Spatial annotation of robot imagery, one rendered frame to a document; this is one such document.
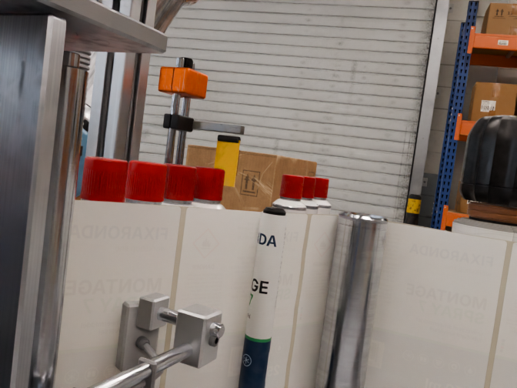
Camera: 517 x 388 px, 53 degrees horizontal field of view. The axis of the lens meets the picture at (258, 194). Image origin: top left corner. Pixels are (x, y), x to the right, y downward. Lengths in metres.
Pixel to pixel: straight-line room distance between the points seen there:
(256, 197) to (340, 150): 3.77
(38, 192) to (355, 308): 0.27
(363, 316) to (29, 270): 0.27
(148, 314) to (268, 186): 0.89
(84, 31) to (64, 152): 0.05
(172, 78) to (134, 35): 0.42
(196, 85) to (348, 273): 0.33
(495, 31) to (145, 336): 4.24
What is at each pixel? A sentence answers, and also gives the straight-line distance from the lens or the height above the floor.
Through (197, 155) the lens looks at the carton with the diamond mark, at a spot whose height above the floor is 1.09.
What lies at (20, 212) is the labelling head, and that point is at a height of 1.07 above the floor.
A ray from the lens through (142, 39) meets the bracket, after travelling 0.21.
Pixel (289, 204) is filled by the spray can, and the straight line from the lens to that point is 0.75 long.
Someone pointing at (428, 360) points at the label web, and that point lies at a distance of 0.44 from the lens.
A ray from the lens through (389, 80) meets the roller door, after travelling 4.99.
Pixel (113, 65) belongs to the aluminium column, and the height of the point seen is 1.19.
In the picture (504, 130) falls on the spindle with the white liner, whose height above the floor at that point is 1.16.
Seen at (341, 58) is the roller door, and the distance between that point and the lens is 5.07.
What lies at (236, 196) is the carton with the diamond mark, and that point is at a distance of 1.22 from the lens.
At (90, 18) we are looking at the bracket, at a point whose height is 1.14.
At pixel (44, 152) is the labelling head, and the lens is 0.18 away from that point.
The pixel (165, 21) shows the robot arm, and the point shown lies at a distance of 0.87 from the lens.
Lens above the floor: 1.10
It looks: 3 degrees down
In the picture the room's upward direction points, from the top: 7 degrees clockwise
